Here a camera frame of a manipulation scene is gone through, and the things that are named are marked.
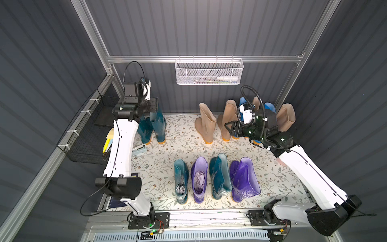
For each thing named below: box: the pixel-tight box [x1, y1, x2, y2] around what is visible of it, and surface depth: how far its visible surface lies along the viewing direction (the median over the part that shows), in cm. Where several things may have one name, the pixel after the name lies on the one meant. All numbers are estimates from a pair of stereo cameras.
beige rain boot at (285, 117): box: [276, 103, 296, 133], surface depth 88 cm
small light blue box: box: [132, 144, 147, 157], surface depth 101 cm
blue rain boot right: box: [264, 102, 277, 115], surface depth 91 cm
